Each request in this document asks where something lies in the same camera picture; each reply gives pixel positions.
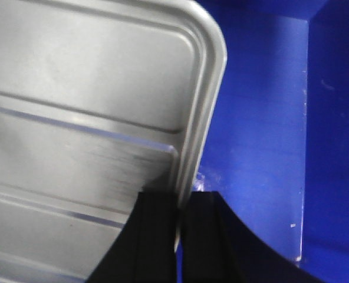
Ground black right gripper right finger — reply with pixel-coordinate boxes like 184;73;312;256
181;191;319;282

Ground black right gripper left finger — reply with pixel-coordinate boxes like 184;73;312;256
87;192;177;282

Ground large blue plastic crate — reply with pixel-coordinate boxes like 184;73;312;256
194;1;349;282

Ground silver metal tray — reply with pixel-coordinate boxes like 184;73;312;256
0;1;226;282

